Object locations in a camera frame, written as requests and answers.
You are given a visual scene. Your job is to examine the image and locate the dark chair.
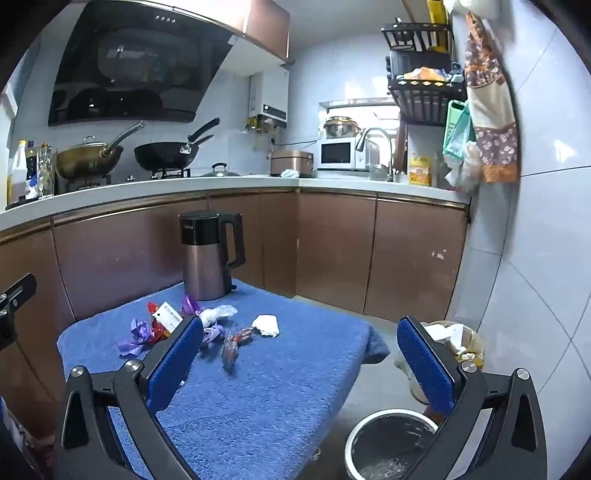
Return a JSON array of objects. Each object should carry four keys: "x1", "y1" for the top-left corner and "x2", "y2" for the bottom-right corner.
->
[{"x1": 178, "y1": 209, "x2": 247, "y2": 301}]

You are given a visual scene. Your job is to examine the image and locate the white microwave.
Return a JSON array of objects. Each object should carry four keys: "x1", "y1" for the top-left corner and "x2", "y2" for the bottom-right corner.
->
[{"x1": 316, "y1": 137, "x2": 370, "y2": 172}]

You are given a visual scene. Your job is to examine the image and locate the brown lower cabinets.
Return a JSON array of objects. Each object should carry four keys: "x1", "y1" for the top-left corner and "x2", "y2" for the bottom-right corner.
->
[{"x1": 0, "y1": 188, "x2": 472, "y2": 418}]

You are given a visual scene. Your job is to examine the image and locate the dark sauce bottle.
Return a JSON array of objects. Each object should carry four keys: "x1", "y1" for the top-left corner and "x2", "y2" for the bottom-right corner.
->
[{"x1": 25, "y1": 139, "x2": 40, "y2": 200}]

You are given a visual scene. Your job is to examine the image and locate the black dish rack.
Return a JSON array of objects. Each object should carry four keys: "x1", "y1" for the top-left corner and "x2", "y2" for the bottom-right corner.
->
[{"x1": 380, "y1": 18, "x2": 467, "y2": 128}]

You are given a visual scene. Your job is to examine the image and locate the green plastic bag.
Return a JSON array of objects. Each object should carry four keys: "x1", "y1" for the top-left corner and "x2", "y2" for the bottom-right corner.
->
[{"x1": 442, "y1": 99, "x2": 474, "y2": 160}]

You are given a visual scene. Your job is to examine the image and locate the black range hood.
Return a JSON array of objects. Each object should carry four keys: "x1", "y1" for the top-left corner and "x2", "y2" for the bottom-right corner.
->
[{"x1": 48, "y1": 0, "x2": 253, "y2": 128}]

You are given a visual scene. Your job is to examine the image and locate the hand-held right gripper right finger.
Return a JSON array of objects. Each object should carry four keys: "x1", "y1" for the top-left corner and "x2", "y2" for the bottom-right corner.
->
[{"x1": 397, "y1": 316, "x2": 549, "y2": 480}]

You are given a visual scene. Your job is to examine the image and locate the white plastic bags bundle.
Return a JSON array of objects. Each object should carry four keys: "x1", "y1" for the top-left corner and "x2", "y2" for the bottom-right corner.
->
[{"x1": 445, "y1": 140, "x2": 484, "y2": 193}]

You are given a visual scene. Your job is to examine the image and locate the yellow packet on counter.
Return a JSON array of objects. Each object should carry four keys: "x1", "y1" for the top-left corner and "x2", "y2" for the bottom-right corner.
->
[{"x1": 408, "y1": 152, "x2": 433, "y2": 186}]

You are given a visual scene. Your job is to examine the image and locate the brown rice cooker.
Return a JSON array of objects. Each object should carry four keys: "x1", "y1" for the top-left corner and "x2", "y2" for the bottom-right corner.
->
[{"x1": 269, "y1": 148, "x2": 316, "y2": 179}]

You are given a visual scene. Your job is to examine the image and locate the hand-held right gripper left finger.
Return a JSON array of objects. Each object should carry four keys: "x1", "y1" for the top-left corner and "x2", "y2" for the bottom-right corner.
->
[{"x1": 53, "y1": 316, "x2": 206, "y2": 480}]

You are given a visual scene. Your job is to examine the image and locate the white water heater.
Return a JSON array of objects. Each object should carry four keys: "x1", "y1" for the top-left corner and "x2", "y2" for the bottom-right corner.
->
[{"x1": 249, "y1": 69, "x2": 291, "y2": 133}]

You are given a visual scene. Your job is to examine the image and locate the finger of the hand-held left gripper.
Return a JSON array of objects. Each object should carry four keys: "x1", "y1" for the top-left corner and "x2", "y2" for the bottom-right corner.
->
[{"x1": 0, "y1": 272, "x2": 38, "y2": 352}]

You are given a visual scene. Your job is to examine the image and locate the white trash bin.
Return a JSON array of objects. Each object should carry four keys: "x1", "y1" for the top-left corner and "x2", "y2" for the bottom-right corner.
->
[{"x1": 344, "y1": 408, "x2": 440, "y2": 480}]

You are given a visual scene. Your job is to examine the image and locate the white tissue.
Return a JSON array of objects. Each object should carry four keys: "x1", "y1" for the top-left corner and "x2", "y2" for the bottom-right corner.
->
[{"x1": 250, "y1": 314, "x2": 281, "y2": 338}]

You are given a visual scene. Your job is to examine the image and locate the steel pot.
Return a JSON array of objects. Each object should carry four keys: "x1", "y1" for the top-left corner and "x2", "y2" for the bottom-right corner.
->
[{"x1": 322, "y1": 115, "x2": 363, "y2": 140}]

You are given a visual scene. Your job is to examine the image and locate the crumpled white plastic wrapper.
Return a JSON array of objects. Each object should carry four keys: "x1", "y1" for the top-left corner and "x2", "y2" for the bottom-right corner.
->
[{"x1": 198, "y1": 304, "x2": 239, "y2": 329}]

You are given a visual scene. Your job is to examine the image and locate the black frying pan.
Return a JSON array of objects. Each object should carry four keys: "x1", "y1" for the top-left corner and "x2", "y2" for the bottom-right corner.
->
[{"x1": 133, "y1": 117, "x2": 221, "y2": 172}]

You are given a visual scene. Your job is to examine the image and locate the steel faucet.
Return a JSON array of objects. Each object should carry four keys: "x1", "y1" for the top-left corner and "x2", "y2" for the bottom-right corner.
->
[{"x1": 355, "y1": 127, "x2": 396, "y2": 182}]

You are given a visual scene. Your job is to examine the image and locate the beige trash bin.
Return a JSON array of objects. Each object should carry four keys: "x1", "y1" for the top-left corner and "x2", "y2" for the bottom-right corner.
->
[{"x1": 408, "y1": 320, "x2": 485, "y2": 405}]

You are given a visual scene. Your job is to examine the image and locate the white paper tag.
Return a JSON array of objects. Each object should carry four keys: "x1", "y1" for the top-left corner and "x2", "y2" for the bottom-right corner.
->
[{"x1": 151, "y1": 300, "x2": 186, "y2": 332}]

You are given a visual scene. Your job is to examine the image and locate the red candy wrapper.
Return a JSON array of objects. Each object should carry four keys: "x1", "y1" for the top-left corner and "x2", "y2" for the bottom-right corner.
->
[{"x1": 221, "y1": 325, "x2": 260, "y2": 368}]

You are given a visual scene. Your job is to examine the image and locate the glass pot lid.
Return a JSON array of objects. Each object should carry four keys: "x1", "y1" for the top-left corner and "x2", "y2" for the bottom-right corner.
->
[{"x1": 200, "y1": 162, "x2": 242, "y2": 179}]

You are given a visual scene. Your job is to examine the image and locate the blue towel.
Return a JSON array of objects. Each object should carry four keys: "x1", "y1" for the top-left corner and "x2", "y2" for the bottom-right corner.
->
[{"x1": 56, "y1": 278, "x2": 391, "y2": 480}]

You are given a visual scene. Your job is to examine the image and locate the gas stove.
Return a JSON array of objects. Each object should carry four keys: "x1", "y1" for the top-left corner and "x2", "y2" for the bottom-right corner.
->
[{"x1": 55, "y1": 168, "x2": 242, "y2": 195}]

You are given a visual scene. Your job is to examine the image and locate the purple ribbon wrapper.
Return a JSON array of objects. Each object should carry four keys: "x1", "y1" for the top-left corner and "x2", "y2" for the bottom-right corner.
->
[{"x1": 116, "y1": 317, "x2": 160, "y2": 359}]

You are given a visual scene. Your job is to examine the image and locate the white oil bottle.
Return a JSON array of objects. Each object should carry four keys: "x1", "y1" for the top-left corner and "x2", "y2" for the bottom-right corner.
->
[{"x1": 6, "y1": 140, "x2": 29, "y2": 204}]

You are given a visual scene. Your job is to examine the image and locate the glass jar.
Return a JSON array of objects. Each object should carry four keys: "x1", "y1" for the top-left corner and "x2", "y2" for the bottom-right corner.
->
[{"x1": 37, "y1": 143, "x2": 59, "y2": 199}]

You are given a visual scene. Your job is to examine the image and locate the gold wok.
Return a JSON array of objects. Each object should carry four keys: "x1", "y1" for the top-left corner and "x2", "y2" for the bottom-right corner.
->
[{"x1": 55, "y1": 120, "x2": 147, "y2": 180}]

